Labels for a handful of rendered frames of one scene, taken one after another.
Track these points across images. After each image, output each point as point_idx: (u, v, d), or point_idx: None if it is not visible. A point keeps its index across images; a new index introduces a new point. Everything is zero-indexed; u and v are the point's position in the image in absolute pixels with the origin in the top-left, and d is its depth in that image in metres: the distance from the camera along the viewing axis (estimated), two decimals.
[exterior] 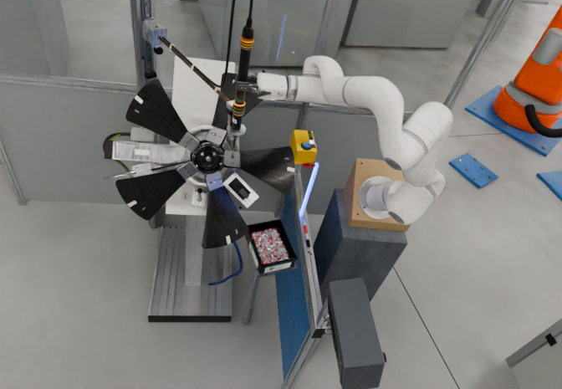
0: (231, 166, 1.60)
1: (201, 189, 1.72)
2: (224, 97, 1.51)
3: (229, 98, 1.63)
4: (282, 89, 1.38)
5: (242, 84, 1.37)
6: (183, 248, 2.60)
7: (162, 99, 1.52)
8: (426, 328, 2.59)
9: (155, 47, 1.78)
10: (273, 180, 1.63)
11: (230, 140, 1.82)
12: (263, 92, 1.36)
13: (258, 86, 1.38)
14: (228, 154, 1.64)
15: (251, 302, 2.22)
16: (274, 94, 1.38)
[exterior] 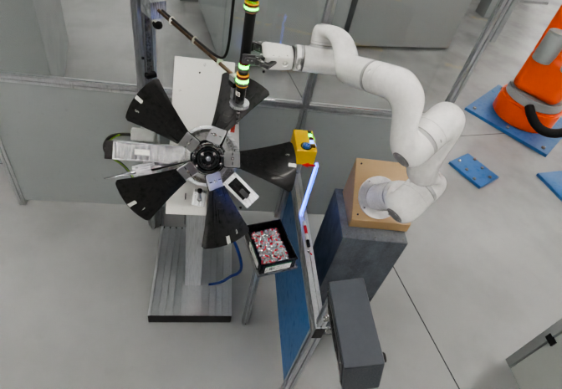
0: (231, 166, 1.61)
1: (201, 189, 1.72)
2: (227, 69, 1.43)
3: (229, 98, 1.63)
4: (288, 58, 1.30)
5: (248, 57, 1.28)
6: (183, 248, 2.60)
7: (162, 99, 1.52)
8: (426, 328, 2.59)
9: (154, 21, 1.70)
10: (274, 177, 1.62)
11: (230, 140, 1.82)
12: (271, 63, 1.28)
13: (264, 57, 1.29)
14: (228, 155, 1.65)
15: (251, 302, 2.22)
16: (280, 64, 1.30)
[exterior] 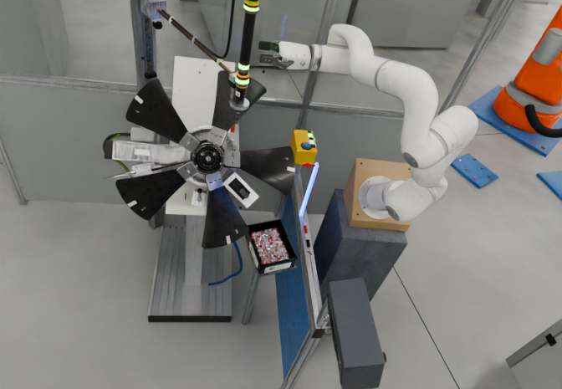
0: (206, 182, 1.59)
1: (201, 189, 1.72)
2: (227, 69, 1.43)
3: (270, 160, 1.68)
4: (305, 58, 1.30)
5: (266, 56, 1.29)
6: (183, 248, 2.60)
7: (248, 99, 1.58)
8: (426, 328, 2.59)
9: (154, 21, 1.70)
10: (211, 227, 1.60)
11: (230, 140, 1.82)
12: (288, 63, 1.29)
13: (282, 57, 1.30)
14: (217, 176, 1.65)
15: (251, 302, 2.22)
16: (297, 63, 1.31)
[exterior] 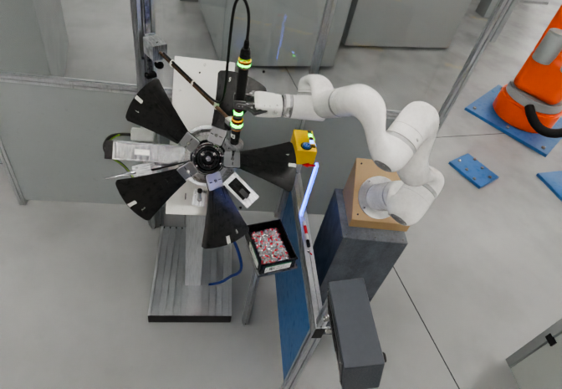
0: (206, 182, 1.59)
1: (201, 189, 1.72)
2: (222, 113, 1.55)
3: (271, 157, 1.67)
4: (278, 108, 1.43)
5: (239, 103, 1.42)
6: (183, 248, 2.60)
7: None
8: (426, 328, 2.59)
9: (155, 61, 1.83)
10: (211, 227, 1.60)
11: None
12: (259, 110, 1.42)
13: (254, 104, 1.43)
14: (217, 176, 1.65)
15: (251, 302, 2.22)
16: (270, 113, 1.43)
